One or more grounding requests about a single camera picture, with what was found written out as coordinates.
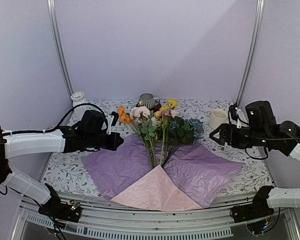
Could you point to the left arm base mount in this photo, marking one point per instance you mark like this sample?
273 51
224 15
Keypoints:
70 211

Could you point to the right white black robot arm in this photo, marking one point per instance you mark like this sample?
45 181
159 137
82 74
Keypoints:
262 130

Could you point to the aluminium front rail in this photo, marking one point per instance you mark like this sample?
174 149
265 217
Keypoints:
104 220

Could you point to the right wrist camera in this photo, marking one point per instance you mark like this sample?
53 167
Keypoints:
236 116

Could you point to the white ribbed vase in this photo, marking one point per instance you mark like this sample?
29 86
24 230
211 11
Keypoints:
78 98

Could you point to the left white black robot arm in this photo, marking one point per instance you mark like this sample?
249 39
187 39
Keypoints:
92 133

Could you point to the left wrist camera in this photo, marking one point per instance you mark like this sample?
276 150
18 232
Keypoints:
111 121

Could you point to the mixed flower bouquet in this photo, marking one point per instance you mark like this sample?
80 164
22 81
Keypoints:
161 132

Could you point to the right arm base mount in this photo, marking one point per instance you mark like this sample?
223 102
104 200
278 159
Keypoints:
251 211

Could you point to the purple wrapping paper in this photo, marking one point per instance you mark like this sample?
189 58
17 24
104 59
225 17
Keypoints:
196 171

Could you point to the right aluminium frame post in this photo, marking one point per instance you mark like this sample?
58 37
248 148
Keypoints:
260 4

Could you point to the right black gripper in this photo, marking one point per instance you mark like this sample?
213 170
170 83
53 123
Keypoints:
230 139

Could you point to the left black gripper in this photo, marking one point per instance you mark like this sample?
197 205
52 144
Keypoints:
114 145

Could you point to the pink wrapping paper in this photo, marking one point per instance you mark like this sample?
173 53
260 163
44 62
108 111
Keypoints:
155 192

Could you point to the floral patterned table mat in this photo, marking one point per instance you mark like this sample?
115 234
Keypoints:
66 172

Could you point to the left aluminium frame post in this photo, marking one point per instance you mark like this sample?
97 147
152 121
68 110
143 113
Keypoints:
51 7

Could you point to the striped grey mug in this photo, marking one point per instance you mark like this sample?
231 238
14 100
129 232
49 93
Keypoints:
148 100

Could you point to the blue fabric flower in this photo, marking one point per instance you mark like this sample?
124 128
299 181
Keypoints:
197 126

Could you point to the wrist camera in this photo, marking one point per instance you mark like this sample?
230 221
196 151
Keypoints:
236 116
111 121

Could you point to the cream white mug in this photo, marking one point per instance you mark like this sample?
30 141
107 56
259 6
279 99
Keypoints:
217 117

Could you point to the aluminium frame post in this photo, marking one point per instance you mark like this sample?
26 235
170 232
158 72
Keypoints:
51 7
260 4

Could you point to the dark red coaster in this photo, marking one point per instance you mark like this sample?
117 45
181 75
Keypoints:
156 108

